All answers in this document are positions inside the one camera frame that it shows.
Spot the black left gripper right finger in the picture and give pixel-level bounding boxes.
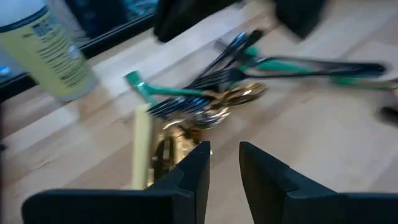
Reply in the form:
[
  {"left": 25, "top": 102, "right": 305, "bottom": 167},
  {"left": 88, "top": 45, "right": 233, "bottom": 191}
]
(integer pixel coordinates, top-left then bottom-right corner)
[{"left": 239, "top": 141, "right": 398, "bottom": 224}]

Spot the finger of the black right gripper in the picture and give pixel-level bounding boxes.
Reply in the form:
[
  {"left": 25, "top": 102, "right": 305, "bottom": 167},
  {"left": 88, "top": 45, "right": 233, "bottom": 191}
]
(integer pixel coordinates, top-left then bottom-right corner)
[
  {"left": 154, "top": 0, "right": 243, "bottom": 44},
  {"left": 273, "top": 0, "right": 327, "bottom": 40}
]

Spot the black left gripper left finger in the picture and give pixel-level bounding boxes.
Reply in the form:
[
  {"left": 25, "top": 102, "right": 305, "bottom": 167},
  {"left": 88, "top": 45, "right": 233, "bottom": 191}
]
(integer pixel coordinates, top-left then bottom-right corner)
[{"left": 21, "top": 141, "right": 211, "bottom": 224}]

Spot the cream-handled knife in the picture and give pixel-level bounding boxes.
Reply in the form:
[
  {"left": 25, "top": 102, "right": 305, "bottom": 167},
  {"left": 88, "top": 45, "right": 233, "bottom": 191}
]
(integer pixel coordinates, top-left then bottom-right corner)
[{"left": 131, "top": 103, "right": 154, "bottom": 191}]

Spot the black fork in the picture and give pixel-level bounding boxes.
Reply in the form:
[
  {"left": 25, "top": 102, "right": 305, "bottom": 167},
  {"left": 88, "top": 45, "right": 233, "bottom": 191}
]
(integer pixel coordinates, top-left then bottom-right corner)
[
  {"left": 192, "top": 63, "right": 387, "bottom": 90},
  {"left": 148, "top": 92, "right": 219, "bottom": 114}
]

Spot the clear spray bottle black trigger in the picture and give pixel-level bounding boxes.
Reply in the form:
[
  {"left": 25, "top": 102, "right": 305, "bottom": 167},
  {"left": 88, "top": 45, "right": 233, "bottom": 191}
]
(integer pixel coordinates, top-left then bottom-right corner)
[{"left": 0, "top": 0, "right": 99, "bottom": 104}]

